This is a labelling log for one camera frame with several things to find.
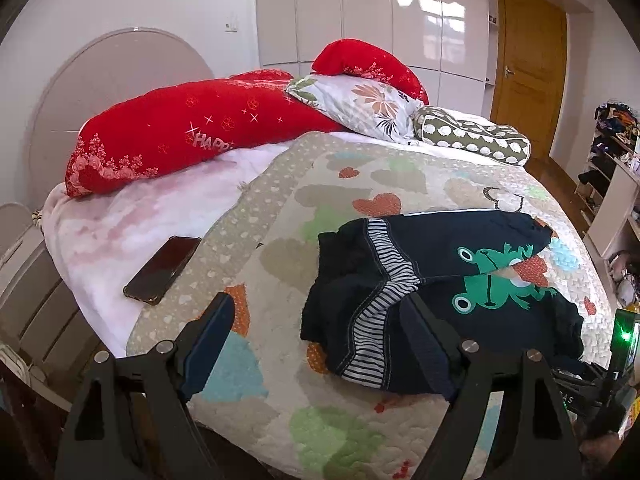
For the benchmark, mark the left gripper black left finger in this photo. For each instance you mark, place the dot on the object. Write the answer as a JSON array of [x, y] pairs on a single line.
[[100, 439]]

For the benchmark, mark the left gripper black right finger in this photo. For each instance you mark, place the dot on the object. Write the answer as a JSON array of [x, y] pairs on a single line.
[[533, 438]]

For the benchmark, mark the striped navy child pants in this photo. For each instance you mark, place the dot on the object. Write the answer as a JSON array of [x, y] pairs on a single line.
[[455, 261]]

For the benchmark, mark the person right hand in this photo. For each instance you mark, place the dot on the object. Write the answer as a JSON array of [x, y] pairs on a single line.
[[597, 453]]

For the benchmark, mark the black smartphone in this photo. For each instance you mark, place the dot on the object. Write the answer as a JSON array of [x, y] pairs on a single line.
[[153, 280]]

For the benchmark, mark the white shelf unit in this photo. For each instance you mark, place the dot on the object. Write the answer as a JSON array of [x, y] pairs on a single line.
[[609, 191]]

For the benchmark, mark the heart pattern quilt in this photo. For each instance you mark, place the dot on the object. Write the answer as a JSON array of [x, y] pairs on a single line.
[[271, 393]]

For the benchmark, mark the pink white bedsheet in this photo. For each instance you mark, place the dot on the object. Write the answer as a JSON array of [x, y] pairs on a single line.
[[99, 243]]

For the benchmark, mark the shoe rack with clothes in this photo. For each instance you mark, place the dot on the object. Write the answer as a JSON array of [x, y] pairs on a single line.
[[615, 145]]

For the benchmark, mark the olive white-dotted bolster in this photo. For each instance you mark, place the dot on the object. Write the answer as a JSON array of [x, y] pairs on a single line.
[[433, 125]]

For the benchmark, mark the long red pillow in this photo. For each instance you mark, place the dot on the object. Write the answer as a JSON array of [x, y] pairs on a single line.
[[171, 128]]

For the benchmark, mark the beige round headboard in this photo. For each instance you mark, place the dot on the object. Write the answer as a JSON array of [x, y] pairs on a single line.
[[115, 67]]

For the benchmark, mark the wooden door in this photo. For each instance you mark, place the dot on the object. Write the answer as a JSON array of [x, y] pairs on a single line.
[[531, 68]]

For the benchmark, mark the floral white pillow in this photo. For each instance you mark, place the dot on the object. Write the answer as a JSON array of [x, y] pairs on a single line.
[[368, 107]]

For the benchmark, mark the glossy white wardrobe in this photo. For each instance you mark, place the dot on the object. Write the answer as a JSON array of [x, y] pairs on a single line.
[[445, 42]]

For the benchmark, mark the red pillow at back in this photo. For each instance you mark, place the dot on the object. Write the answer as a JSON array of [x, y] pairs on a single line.
[[357, 58]]

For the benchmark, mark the wall switch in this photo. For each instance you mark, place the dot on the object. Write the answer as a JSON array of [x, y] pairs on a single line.
[[231, 23]]

